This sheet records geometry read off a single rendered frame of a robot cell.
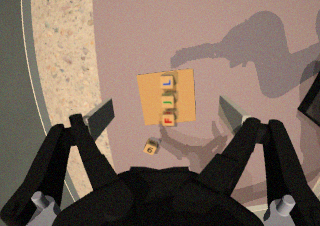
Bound tan square mat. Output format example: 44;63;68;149
137;69;196;125

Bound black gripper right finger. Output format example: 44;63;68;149
172;95;320;226

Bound tan block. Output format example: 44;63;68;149
160;74;173;89
143;139;157;155
161;93;174;108
162;111;174;126

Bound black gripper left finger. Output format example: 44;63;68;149
0;98;137;226

